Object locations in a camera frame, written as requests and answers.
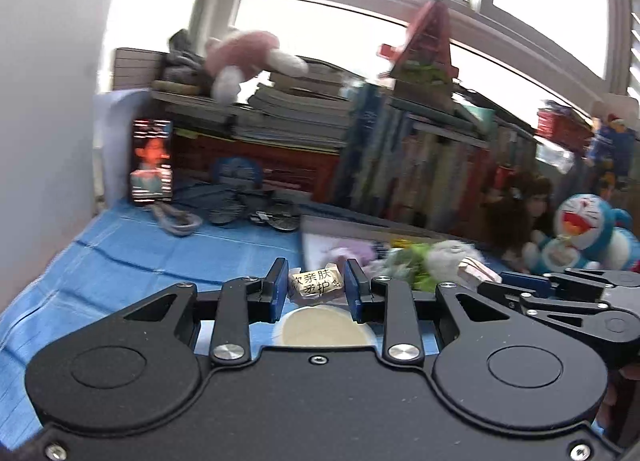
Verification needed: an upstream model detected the blue printed box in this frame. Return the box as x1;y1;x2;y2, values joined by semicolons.
587;111;639;192

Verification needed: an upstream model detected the cream paper cup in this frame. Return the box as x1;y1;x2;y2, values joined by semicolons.
272;305;377;348

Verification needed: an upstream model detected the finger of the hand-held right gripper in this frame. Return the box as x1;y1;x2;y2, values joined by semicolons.
476;281;613;349
499;267;640;298

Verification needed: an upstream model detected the red can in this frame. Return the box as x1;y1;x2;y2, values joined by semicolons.
495;164;517;192

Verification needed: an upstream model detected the grey coiled cord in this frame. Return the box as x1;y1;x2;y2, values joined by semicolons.
150;201;203;238

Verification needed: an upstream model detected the red plastic basket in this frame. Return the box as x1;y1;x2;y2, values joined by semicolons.
536;106;597;140

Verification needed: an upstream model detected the row of upright books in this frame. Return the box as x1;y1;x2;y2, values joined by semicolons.
335;84;546;242

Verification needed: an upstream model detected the clear plastic bag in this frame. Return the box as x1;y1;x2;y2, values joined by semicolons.
535;144;576;174

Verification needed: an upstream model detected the brown-haired doll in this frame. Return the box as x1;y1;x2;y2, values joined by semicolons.
482;176;557;268

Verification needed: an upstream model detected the red printed box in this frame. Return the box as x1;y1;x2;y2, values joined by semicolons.
172;134;341;202

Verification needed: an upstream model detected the stack of flat books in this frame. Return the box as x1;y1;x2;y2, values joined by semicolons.
150;61;352;152

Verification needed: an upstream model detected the metal bicycle model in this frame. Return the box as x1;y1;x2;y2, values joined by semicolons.
207;188;302;232

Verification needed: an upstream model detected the purple fuzzy scrunchie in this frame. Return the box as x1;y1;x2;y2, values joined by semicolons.
327;241;377;272

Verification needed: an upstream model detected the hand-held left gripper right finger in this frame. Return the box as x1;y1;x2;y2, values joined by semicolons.
344;257;516;366

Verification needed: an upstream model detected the white fluffy scrunchie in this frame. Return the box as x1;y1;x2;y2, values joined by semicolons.
427;240;485;283

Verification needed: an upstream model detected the pink plush toy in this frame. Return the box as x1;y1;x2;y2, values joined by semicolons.
205;30;311;105

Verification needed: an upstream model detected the smartphone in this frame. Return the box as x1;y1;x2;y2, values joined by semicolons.
130;117;175;205

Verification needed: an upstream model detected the blue table cloth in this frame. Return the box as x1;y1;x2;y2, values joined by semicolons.
0;196;381;442

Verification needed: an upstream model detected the pink white packet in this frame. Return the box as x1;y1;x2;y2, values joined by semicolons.
457;256;502;290

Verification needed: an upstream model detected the white cardboard box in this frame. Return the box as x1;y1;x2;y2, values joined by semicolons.
300;215;503;287

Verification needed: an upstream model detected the white tissue packet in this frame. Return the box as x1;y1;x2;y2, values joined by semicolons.
289;266;347;306

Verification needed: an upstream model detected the blue cat plush toy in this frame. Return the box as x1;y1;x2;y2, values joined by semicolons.
522;194;640;275

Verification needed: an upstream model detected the toy house model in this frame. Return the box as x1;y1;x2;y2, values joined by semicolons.
380;0;461;98

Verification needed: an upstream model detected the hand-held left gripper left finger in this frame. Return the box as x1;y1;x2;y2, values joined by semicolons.
122;257;291;366

